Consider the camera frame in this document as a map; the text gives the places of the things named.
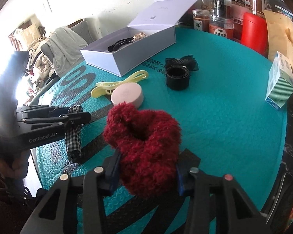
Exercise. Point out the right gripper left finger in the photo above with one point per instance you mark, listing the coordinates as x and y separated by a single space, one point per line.
57 210

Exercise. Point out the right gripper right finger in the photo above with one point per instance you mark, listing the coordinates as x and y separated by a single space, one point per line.
219 198

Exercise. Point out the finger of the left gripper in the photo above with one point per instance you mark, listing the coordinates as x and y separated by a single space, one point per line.
41 111
50 125

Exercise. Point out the black white checkered bow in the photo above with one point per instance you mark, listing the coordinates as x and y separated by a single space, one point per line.
73 142

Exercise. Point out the cream yellow hair claw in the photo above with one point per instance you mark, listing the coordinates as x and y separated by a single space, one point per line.
106 88

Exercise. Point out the pink round compact case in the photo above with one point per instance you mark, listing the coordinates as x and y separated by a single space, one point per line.
130 93

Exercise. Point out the dark red fuzzy scrunchie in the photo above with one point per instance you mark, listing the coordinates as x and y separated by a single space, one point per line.
148 141

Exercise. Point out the black hair claw clip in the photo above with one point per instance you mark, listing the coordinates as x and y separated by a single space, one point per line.
120 43

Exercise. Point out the gold pearl hair clip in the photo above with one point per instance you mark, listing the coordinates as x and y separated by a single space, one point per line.
139 36

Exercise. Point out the person's left hand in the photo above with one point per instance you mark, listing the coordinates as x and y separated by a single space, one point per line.
18 169

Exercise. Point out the grey sweatshirt on chair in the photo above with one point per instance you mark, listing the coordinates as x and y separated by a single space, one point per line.
65 45

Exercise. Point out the grey office chair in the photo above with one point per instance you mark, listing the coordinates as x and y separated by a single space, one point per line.
81 28

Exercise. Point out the teal bubble mailer mat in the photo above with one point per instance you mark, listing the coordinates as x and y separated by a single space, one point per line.
220 108

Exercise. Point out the white open gift box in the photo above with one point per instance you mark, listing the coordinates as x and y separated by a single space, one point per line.
152 31

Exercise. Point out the black bow hair clip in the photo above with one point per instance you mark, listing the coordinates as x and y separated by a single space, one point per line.
187 61

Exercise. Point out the teal white medicine box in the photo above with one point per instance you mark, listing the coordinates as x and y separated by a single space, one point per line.
280 82

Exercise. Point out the jar with orange label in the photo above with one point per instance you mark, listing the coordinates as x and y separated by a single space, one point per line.
201 19

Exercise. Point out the red cylindrical canister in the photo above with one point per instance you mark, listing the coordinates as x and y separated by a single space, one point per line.
254 33

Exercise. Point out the jar with red label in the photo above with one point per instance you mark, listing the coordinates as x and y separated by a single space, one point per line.
221 26

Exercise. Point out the brown paper bag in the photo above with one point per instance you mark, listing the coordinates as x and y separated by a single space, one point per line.
280 35

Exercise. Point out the tall jar black label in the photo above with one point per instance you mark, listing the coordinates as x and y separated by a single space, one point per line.
223 8

